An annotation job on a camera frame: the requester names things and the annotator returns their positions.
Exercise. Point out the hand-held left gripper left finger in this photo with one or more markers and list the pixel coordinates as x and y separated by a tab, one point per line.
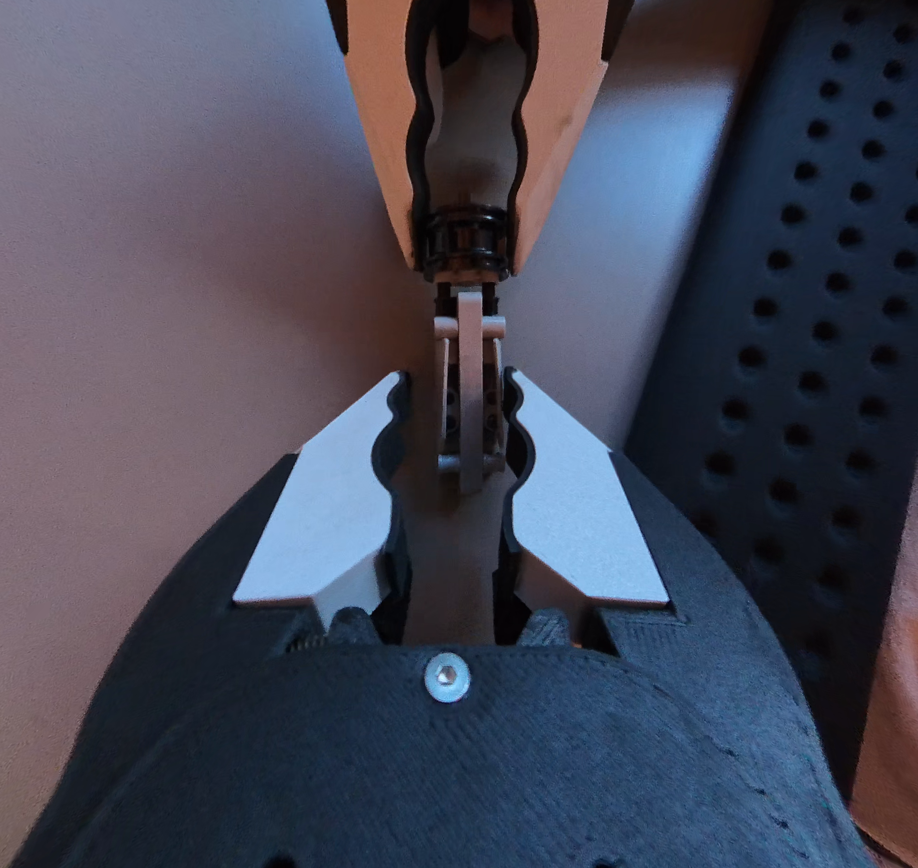
323	517

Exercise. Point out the grey toy brick assembly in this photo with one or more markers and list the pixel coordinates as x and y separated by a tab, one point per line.
470	380

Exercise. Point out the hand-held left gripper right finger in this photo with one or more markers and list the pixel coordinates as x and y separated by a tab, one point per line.
584	517

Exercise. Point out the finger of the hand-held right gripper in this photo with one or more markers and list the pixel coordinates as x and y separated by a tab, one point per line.
380	94
566	94

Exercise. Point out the person in pink shirt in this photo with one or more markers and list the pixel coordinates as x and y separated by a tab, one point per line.
893	667

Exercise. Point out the grey desk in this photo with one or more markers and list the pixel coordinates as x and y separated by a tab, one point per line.
179	237

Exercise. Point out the black toy wheel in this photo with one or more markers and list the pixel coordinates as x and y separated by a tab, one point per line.
462	237

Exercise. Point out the black studded base plate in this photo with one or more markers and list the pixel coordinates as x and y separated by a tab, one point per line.
825	273

